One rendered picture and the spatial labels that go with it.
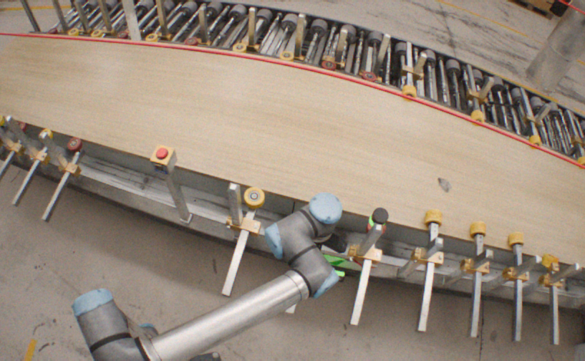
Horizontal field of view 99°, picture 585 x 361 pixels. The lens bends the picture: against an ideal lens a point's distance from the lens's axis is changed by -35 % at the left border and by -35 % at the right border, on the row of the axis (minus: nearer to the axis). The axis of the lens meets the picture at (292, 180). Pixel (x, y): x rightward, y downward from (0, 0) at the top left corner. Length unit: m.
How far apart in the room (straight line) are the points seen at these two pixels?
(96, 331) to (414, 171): 1.43
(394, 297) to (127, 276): 1.78
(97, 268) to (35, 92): 1.26
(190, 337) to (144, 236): 1.71
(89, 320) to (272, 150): 1.10
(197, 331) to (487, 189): 1.51
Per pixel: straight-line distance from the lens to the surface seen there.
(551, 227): 2.08
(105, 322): 0.83
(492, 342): 2.74
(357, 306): 1.39
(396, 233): 1.73
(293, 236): 0.94
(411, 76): 2.04
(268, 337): 2.19
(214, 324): 0.82
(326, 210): 0.97
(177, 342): 0.81
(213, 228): 1.62
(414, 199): 1.59
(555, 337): 1.80
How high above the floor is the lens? 2.18
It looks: 59 degrees down
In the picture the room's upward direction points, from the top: 9 degrees clockwise
